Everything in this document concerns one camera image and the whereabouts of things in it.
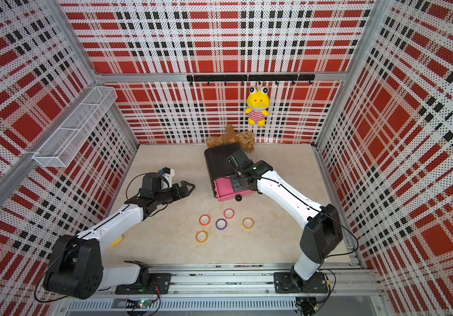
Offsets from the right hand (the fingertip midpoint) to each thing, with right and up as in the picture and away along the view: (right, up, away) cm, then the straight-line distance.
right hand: (245, 180), depth 83 cm
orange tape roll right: (+2, -20, +7) cm, 22 cm away
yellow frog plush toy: (+7, +37, +8) cm, 39 cm away
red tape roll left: (-19, -19, +8) cm, 28 cm away
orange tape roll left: (-19, -25, +3) cm, 32 cm away
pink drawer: (-9, -5, +4) cm, 11 cm away
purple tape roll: (-11, -21, +6) cm, 24 cm away
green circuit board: (-37, -43, -14) cm, 58 cm away
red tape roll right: (-8, -17, +10) cm, 21 cm away
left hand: (-24, -4, +5) cm, 25 cm away
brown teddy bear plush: (+1, +22, +29) cm, 36 cm away
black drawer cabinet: (-11, +4, +6) cm, 13 cm away
